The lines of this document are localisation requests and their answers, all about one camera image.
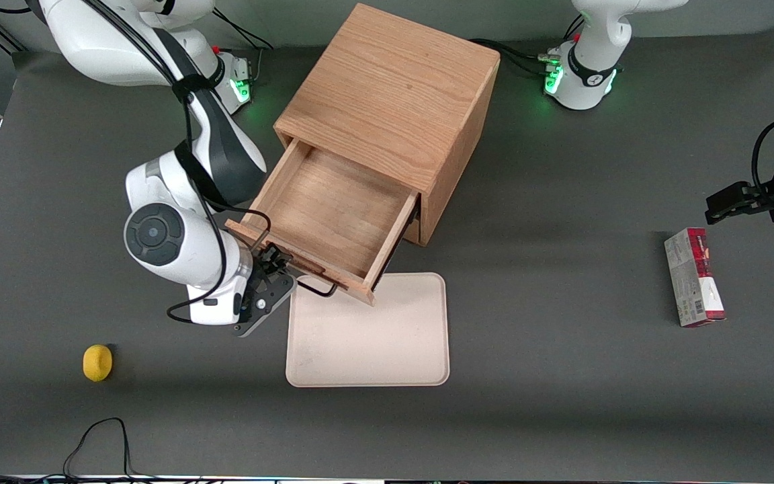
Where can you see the grey and red carton box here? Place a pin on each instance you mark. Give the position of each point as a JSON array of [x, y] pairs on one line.
[[693, 279]]

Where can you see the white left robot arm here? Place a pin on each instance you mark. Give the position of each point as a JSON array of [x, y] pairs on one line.
[[592, 60]]

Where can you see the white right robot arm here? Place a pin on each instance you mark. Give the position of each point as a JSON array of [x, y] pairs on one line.
[[172, 235]]

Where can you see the oak wooden drawer cabinet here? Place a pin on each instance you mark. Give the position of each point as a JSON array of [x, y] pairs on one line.
[[394, 94]]

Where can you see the beige rectangular tray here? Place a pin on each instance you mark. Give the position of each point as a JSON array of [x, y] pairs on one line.
[[373, 336]]

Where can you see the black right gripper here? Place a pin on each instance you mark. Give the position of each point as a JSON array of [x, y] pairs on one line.
[[270, 259]]

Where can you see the yellow lemon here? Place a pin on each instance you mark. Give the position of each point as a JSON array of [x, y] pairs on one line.
[[97, 363]]

